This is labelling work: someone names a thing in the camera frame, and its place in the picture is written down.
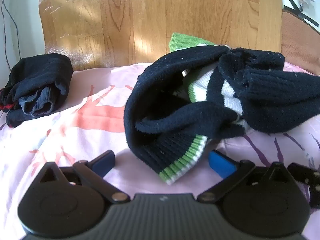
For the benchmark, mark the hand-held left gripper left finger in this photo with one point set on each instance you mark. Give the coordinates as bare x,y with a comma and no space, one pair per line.
103,164

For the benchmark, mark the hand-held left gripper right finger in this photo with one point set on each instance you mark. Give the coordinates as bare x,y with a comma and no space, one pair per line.
221,166

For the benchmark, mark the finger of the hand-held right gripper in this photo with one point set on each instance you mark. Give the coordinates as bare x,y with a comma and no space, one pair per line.
303,173

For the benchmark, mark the pink printed bedsheet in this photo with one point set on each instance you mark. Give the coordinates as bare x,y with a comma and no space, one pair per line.
95,135

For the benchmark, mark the dark folded garment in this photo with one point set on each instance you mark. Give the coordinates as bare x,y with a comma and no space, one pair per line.
37,72

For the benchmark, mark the brown mesh cushion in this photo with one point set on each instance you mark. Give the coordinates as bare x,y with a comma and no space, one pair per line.
300,42

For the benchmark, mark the black tape strip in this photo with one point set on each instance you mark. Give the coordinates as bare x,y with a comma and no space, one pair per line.
308,20

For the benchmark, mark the wooden headboard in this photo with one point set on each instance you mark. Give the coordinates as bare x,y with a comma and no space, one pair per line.
150,17

